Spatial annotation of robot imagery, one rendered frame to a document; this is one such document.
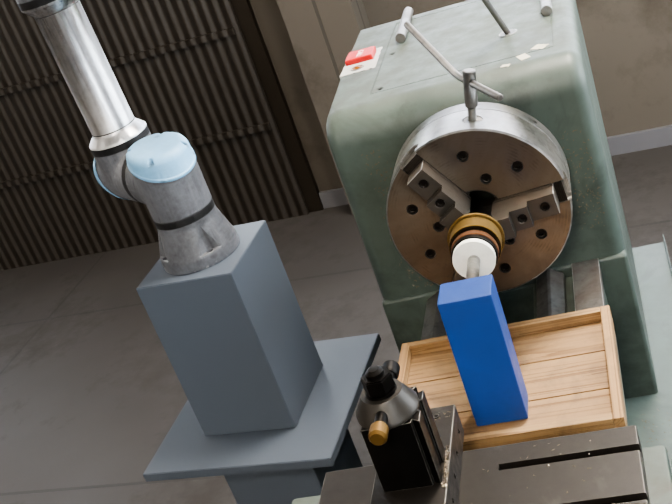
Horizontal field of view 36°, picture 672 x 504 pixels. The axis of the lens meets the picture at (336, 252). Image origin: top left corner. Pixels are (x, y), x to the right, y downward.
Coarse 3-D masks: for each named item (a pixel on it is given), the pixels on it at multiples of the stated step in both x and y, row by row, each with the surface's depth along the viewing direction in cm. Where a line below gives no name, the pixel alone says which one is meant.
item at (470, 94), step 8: (464, 72) 169; (472, 72) 168; (464, 80) 169; (464, 88) 170; (472, 88) 170; (464, 96) 171; (472, 96) 170; (472, 104) 171; (472, 112) 172; (472, 120) 173
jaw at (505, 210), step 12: (528, 192) 172; (540, 192) 170; (552, 192) 169; (564, 192) 172; (492, 204) 174; (504, 204) 172; (516, 204) 170; (528, 204) 170; (540, 204) 170; (552, 204) 169; (492, 216) 170; (504, 216) 168; (516, 216) 169; (528, 216) 169; (540, 216) 170; (504, 228) 168; (516, 228) 170
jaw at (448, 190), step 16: (416, 160) 174; (416, 176) 170; (432, 176) 171; (416, 192) 172; (432, 192) 171; (448, 192) 170; (464, 192) 175; (432, 208) 171; (448, 208) 170; (464, 208) 170; (448, 224) 169
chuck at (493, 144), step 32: (448, 128) 172; (480, 128) 169; (512, 128) 171; (448, 160) 173; (480, 160) 172; (512, 160) 171; (544, 160) 170; (512, 192) 174; (416, 224) 179; (544, 224) 175; (416, 256) 182; (448, 256) 181; (512, 256) 179; (544, 256) 178; (512, 288) 183
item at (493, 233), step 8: (464, 216) 168; (472, 216) 167; (480, 216) 167; (488, 216) 167; (456, 224) 168; (464, 224) 166; (472, 224) 165; (480, 224) 165; (488, 224) 166; (496, 224) 167; (448, 232) 169; (456, 232) 166; (464, 232) 164; (472, 232) 163; (480, 232) 163; (488, 232) 165; (496, 232) 166; (448, 240) 170; (456, 240) 164; (488, 240) 163; (496, 240) 165; (504, 240) 168; (496, 248) 163; (496, 256) 164
